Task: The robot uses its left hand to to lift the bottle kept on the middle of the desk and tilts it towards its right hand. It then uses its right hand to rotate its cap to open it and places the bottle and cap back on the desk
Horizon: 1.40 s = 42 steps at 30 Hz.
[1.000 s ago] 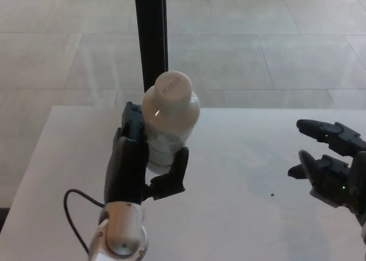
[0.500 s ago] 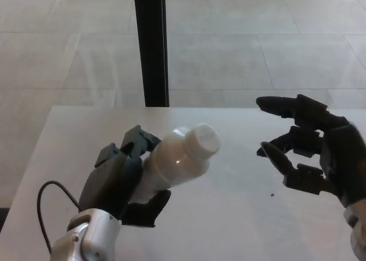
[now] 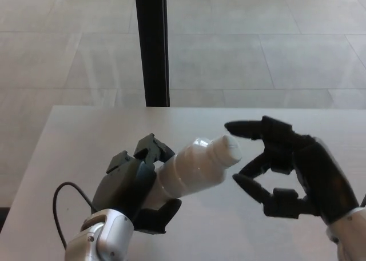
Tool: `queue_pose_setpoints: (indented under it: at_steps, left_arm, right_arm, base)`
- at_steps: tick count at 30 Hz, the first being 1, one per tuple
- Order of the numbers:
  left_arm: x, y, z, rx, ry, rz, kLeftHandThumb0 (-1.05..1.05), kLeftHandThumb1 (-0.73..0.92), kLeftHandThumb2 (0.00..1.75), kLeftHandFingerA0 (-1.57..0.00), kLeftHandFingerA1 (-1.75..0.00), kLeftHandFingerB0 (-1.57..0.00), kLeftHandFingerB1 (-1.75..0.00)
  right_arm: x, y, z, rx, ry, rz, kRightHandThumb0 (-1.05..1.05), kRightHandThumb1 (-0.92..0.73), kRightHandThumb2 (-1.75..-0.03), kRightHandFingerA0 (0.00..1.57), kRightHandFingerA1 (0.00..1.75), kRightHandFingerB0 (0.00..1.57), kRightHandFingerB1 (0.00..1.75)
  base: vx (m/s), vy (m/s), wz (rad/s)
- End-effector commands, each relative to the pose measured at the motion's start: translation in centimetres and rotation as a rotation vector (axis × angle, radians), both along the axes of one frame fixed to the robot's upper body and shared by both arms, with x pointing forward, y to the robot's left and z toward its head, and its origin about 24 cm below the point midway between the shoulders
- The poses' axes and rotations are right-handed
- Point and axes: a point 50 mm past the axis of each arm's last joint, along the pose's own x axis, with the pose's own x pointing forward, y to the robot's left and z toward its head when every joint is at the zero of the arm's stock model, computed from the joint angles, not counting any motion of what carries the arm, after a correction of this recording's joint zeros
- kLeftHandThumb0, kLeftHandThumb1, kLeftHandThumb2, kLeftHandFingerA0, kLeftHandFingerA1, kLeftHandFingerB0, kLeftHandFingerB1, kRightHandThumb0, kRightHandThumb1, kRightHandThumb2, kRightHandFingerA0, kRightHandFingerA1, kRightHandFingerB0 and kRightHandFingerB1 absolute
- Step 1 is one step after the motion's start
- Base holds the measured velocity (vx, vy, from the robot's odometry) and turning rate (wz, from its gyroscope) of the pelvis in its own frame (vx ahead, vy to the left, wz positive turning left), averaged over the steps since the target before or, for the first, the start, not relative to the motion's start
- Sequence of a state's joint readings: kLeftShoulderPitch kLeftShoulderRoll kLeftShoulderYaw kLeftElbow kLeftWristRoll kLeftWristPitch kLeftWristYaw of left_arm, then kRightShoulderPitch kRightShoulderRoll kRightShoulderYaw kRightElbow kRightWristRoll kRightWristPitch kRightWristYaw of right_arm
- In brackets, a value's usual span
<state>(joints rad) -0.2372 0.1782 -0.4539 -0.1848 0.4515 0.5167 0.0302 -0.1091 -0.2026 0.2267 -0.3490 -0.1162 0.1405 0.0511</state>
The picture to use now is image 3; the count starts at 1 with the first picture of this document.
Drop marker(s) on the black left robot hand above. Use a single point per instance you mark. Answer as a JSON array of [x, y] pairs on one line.
[[120, 184]]

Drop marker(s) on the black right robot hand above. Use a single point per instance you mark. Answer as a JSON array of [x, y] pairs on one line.
[[320, 175]]

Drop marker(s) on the white plastic bottle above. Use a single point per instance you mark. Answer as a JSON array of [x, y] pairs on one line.
[[194, 169]]

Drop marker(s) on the white bottle cap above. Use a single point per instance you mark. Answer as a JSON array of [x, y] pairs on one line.
[[231, 151]]

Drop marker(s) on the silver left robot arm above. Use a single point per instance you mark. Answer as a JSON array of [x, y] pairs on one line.
[[111, 229]]

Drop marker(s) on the black vertical window post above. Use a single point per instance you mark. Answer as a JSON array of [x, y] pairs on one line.
[[153, 47]]

